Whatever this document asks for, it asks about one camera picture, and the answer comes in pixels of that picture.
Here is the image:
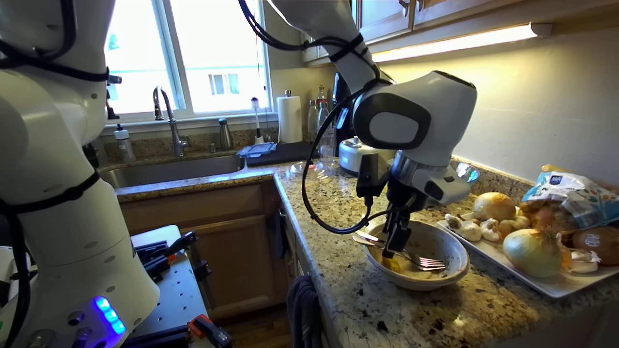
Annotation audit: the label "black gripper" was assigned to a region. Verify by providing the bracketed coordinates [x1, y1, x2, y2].
[384, 154, 428, 252]

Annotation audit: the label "silver fork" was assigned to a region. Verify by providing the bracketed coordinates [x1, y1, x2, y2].
[351, 235, 386, 250]
[355, 233, 448, 273]

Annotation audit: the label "beige ceramic bowl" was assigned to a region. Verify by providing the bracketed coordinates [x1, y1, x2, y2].
[359, 221, 471, 293]

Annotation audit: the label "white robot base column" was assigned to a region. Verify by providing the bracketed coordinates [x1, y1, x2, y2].
[0, 0, 159, 348]

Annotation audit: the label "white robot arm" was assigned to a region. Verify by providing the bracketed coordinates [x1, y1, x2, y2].
[270, 0, 479, 252]

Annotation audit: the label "white mushrooms on tray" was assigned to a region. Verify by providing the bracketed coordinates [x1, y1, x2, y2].
[444, 213, 515, 244]

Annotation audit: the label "white silver kitchen appliance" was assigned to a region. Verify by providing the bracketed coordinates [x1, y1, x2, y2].
[339, 138, 374, 175]

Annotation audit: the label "yellow onion back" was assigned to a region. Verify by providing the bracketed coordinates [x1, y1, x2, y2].
[475, 192, 517, 221]

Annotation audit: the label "yellow onion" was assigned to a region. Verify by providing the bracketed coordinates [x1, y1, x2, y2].
[504, 229, 562, 279]
[475, 192, 517, 221]

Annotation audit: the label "dark hanging dish towel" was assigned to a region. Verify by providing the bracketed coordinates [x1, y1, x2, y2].
[287, 277, 324, 348]

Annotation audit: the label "yellow onion front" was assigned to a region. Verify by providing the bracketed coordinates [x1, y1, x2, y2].
[504, 229, 562, 279]

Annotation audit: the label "black dish drying mat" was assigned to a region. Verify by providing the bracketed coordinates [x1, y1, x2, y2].
[239, 144, 312, 169]

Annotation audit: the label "paper towel roll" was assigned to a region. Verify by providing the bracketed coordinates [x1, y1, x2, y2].
[277, 96, 305, 144]

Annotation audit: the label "white rectangular tray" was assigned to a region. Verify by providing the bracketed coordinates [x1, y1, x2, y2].
[453, 233, 619, 299]

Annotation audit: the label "under-cabinet light strip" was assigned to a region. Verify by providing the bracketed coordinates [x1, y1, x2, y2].
[374, 24, 554, 63]

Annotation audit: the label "blue white plastic bag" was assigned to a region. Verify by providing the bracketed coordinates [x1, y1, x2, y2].
[523, 171, 619, 229]

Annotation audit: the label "chrome kitchen faucet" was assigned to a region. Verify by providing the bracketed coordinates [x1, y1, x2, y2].
[154, 88, 188, 157]

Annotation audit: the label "soap dispenser bottle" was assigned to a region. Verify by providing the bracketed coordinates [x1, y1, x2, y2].
[115, 125, 136, 163]

